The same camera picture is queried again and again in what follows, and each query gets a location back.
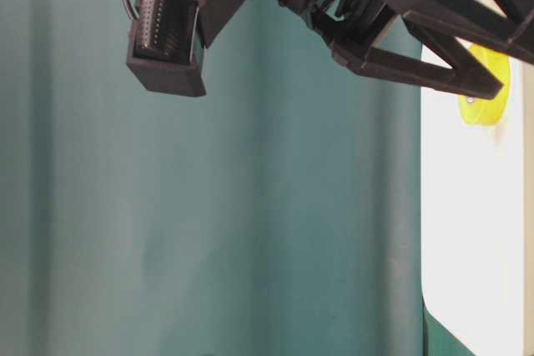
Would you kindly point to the yellow tape roll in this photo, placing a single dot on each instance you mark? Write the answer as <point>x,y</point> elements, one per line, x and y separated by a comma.
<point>483,112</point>

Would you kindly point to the white plastic case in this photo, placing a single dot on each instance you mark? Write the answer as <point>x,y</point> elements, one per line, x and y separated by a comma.
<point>477,224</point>

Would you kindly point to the green table cloth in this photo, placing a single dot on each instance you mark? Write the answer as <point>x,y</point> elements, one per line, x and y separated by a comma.
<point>277,215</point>

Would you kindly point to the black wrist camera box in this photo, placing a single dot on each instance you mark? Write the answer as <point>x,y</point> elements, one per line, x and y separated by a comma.
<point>165,49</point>

